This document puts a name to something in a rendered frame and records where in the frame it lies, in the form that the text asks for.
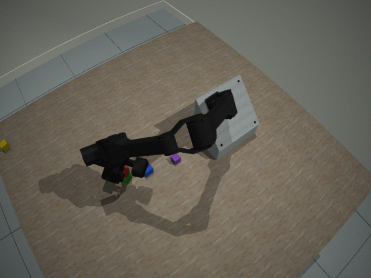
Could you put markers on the purple cube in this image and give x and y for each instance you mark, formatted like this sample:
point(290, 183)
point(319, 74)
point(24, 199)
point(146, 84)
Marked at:
point(175, 158)

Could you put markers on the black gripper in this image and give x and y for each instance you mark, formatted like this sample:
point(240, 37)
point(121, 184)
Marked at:
point(139, 166)

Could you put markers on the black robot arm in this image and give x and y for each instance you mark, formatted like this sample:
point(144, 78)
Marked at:
point(117, 148)

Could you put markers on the blue block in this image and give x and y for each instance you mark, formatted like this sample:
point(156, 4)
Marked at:
point(149, 170)

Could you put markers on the yellow cube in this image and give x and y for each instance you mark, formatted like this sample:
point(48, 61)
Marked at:
point(4, 145)

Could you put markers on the red block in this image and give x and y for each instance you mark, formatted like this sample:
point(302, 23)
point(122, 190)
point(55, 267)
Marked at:
point(126, 171)

